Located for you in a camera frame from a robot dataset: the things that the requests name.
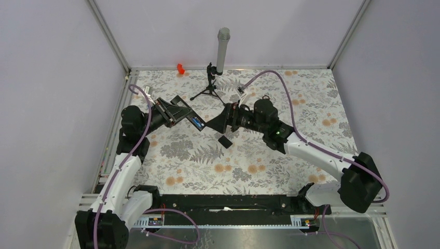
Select orange plastic clip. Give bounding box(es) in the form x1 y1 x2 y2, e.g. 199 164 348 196
176 63 185 75

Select black remote control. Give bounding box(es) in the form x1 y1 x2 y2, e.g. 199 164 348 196
186 114 206 131

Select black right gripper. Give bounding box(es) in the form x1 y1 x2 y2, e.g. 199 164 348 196
206 100 267 134

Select black battery cover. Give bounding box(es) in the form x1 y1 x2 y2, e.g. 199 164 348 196
218 135 233 149

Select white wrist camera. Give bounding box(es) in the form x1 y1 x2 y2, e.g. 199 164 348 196
237 87 250 106
144 86 153 98

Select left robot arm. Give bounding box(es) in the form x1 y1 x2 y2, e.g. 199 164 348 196
75 95 193 248

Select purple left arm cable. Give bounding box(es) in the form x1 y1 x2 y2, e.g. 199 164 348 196
92 84 201 249

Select grey microphone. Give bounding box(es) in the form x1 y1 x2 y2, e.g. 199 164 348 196
216 27 230 75

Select black tripod mic stand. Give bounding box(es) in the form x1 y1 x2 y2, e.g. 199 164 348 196
190 62 226 106

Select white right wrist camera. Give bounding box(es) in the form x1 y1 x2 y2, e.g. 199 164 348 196
237 87 250 106

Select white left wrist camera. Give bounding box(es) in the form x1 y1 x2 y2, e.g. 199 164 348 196
144 86 153 98

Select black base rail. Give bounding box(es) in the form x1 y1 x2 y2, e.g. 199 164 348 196
152 195 332 226

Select blue AA battery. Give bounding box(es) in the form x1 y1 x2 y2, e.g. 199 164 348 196
192 117 202 128

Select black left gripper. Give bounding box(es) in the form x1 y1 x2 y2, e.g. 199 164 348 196
140 97 192 137

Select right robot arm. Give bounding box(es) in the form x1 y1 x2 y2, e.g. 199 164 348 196
207 99 385 214

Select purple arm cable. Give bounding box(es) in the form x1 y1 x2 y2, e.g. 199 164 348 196
237 70 391 249
92 84 201 249

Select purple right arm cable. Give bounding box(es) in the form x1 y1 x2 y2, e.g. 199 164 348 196
237 70 391 249

